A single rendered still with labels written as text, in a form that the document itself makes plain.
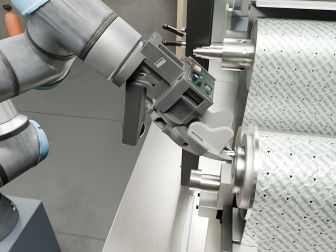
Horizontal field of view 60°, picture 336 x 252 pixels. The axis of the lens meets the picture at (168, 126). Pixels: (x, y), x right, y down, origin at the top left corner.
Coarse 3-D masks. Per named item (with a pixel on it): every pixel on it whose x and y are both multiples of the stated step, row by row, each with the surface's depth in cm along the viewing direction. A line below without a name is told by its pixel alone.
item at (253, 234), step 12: (252, 228) 43; (264, 228) 43; (276, 228) 42; (252, 240) 45; (264, 240) 44; (276, 240) 44; (288, 240) 43; (300, 240) 43; (312, 240) 42; (324, 240) 42
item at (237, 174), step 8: (240, 152) 43; (232, 160) 48; (240, 160) 42; (232, 168) 46; (240, 168) 42; (232, 176) 46; (240, 176) 42; (232, 184) 43; (240, 184) 42; (232, 192) 44
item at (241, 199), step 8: (248, 136) 43; (240, 144) 49; (248, 144) 41; (248, 152) 40; (248, 160) 40; (248, 168) 39; (248, 176) 39; (248, 184) 40; (240, 192) 42; (248, 192) 40; (240, 200) 41
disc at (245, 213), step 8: (248, 128) 47; (256, 128) 41; (256, 136) 40; (256, 144) 39; (256, 152) 38; (256, 160) 38; (256, 168) 38; (256, 176) 38; (248, 200) 40; (240, 208) 47; (248, 208) 39; (248, 216) 40
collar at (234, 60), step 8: (224, 40) 58; (232, 40) 58; (240, 40) 58; (248, 40) 58; (224, 48) 57; (232, 48) 57; (240, 48) 57; (248, 48) 57; (224, 56) 58; (232, 56) 57; (240, 56) 57; (248, 56) 57; (224, 64) 59; (232, 64) 58; (240, 64) 58; (248, 64) 58
